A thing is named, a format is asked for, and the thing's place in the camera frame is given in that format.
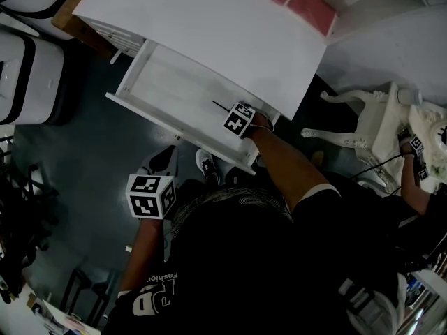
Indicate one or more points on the black office chair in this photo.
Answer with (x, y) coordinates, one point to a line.
(24, 204)

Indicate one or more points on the oval white-framed mirror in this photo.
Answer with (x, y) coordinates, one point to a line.
(424, 120)

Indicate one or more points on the white desk with hutch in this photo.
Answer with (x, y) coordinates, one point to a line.
(209, 30)

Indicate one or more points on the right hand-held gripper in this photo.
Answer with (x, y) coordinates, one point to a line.
(237, 120)

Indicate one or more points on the white drawer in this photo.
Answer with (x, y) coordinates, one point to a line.
(174, 89)

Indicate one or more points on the white ornate dressing table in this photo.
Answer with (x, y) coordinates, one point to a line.
(387, 131)

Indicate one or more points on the person's black t-shirt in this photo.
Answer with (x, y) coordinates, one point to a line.
(244, 257)

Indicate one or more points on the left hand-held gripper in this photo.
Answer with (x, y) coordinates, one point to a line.
(146, 197)

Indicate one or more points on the person's patterned shorts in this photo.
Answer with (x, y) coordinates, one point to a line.
(227, 195)

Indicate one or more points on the black metal stool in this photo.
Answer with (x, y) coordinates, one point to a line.
(87, 291)

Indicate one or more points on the white cylindrical jar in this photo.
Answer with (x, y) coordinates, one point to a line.
(408, 96)

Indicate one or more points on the person's left forearm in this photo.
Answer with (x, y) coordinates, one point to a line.
(143, 253)

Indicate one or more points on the brown cardboard box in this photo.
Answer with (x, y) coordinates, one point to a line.
(70, 19)

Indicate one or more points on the person's right forearm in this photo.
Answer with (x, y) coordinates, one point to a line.
(290, 173)

